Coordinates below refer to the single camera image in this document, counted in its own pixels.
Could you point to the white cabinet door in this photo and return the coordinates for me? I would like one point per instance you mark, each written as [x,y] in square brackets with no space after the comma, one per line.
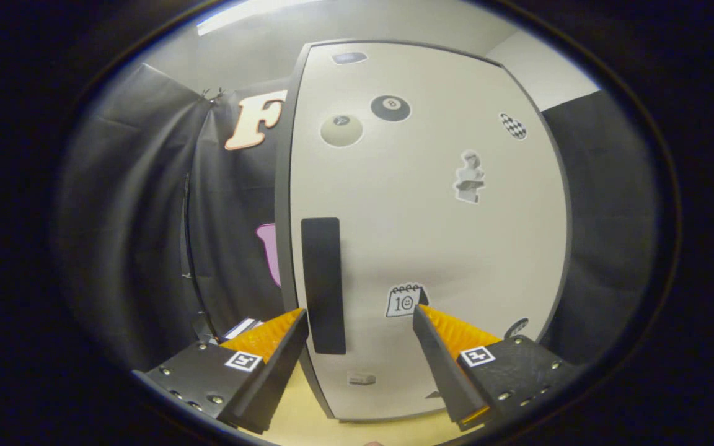
[425,235]

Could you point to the black backdrop cloth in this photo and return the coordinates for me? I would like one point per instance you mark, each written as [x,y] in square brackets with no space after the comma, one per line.
[134,217]

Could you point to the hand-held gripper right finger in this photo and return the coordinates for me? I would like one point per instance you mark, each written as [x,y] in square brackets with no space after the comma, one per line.
[447,378]

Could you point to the grey cabinet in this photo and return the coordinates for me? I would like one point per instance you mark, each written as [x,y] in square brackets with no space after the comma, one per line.
[282,186]

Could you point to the white and purple boxes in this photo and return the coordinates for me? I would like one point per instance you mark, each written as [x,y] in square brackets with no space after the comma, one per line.
[242,326]

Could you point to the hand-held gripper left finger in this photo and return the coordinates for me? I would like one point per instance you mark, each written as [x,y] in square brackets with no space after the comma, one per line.
[276,378]

